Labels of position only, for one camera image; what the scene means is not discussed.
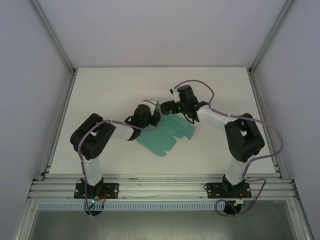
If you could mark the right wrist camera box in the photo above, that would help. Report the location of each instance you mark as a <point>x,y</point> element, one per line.
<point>175,94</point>

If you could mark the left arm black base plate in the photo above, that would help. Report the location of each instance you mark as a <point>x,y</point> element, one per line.
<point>111,190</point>

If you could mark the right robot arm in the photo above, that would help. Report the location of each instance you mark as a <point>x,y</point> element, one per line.
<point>240,140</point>

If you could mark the small connector board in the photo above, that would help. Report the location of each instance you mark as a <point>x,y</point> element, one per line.
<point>242,201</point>

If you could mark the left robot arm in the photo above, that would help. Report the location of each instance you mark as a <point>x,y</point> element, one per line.
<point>92,140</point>

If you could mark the grey metal panel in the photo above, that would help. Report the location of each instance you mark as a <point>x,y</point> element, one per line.
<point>160,225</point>

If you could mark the aluminium mounting rail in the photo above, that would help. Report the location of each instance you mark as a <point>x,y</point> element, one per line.
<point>162,185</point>

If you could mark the teal corrugated cardboard box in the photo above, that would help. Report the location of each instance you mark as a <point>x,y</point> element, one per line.
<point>162,137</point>

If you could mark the small circuit board with LEDs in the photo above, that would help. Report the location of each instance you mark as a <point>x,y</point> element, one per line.
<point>94,201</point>

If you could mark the aluminium frame post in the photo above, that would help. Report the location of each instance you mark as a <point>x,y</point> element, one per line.
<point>53,37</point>
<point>271,37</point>

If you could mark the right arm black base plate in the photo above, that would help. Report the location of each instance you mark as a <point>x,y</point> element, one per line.
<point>212,190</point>

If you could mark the aluminium table side rail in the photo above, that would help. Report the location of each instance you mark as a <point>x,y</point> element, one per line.
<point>61,107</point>
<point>265,112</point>

